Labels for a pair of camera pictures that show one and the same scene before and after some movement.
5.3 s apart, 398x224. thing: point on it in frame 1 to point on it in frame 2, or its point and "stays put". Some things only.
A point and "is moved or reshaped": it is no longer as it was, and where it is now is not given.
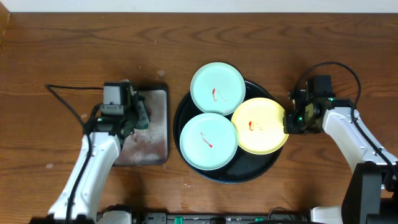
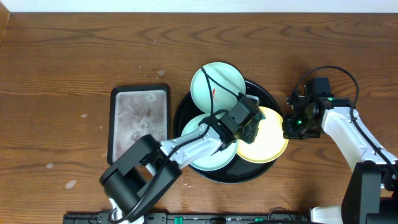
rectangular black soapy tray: [148, 146] stays put
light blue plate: [217, 88] stays put
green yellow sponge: [143, 121] to [262, 116]
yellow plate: [259, 124] is moved or reshaped
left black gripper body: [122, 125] to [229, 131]
